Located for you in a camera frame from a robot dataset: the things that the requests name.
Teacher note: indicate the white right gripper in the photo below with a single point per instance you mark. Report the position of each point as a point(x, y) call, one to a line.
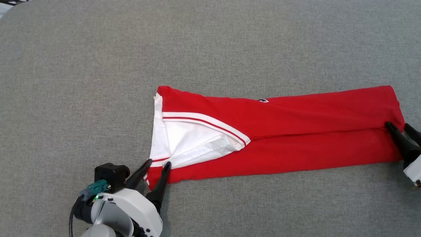
point(415, 171)

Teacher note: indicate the red shirt white striped sleeves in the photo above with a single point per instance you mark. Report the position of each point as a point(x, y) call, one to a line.
point(296, 131)

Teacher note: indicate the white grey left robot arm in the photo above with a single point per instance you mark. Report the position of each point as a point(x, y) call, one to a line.
point(105, 220)

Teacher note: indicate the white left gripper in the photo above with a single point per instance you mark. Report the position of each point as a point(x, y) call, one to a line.
point(141, 210)

